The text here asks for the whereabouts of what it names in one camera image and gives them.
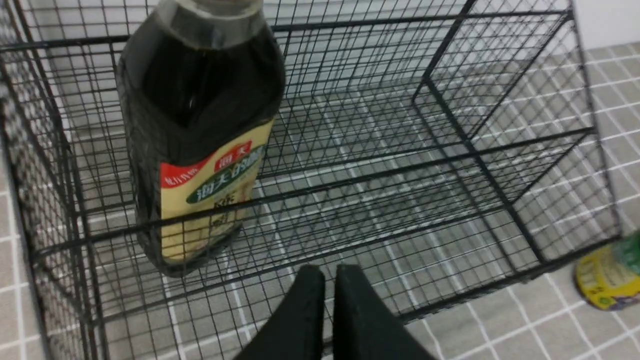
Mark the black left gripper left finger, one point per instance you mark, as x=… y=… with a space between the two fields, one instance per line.
x=295 y=330

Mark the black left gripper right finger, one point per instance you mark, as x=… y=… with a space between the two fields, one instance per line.
x=363 y=326

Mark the small sauce bottle orange cap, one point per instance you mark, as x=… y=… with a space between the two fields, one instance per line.
x=609 y=278

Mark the dark vinegar bottle gold cap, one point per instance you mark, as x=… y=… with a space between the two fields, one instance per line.
x=200 y=83

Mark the grey checked tablecloth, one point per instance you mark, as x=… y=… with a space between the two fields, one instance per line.
x=547 y=318

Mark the black wire mesh rack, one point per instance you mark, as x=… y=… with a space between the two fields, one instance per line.
x=448 y=147

